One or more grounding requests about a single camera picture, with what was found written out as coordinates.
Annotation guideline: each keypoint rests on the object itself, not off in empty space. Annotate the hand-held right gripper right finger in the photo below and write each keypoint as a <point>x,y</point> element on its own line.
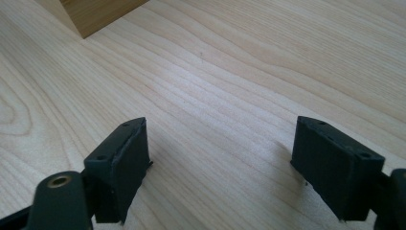
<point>338,175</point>

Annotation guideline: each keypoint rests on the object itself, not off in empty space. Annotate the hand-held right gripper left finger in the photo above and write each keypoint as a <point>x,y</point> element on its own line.
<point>123,172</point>

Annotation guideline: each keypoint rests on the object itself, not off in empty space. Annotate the wooden compartment box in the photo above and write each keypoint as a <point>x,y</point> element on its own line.
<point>102,14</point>

